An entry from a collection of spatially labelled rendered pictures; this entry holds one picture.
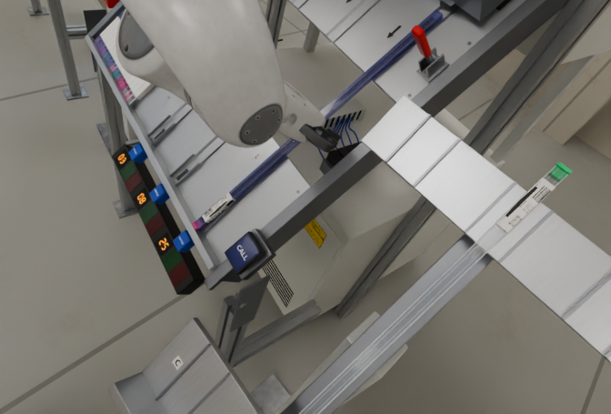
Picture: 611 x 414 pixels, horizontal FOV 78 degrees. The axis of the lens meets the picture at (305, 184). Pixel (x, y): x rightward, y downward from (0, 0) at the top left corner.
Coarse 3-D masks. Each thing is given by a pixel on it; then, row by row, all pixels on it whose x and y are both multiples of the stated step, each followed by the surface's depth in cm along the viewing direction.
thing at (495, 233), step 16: (544, 176) 36; (560, 176) 36; (496, 224) 37; (480, 240) 37; (496, 240) 36; (464, 256) 37; (480, 256) 37; (448, 272) 37; (464, 272) 37; (432, 288) 38; (448, 288) 37; (416, 304) 38; (432, 304) 37; (400, 320) 38; (384, 336) 38; (368, 352) 39; (352, 368) 39; (336, 384) 39; (320, 400) 39
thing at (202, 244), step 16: (96, 48) 86; (112, 80) 80; (128, 112) 75; (144, 128) 75; (144, 144) 71; (160, 160) 70; (160, 176) 67; (176, 192) 66; (176, 208) 64; (192, 224) 62; (208, 256) 59
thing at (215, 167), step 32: (160, 96) 76; (160, 128) 74; (192, 128) 71; (192, 160) 68; (224, 160) 66; (256, 160) 63; (288, 160) 61; (192, 192) 67; (224, 192) 64; (256, 192) 62; (288, 192) 59; (224, 224) 62; (256, 224) 60; (224, 256) 61
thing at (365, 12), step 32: (288, 0) 71; (320, 0) 67; (352, 0) 65; (384, 0) 62; (416, 0) 60; (512, 0) 54; (352, 32) 63; (384, 32) 61; (448, 32) 57; (480, 32) 55; (416, 64) 57
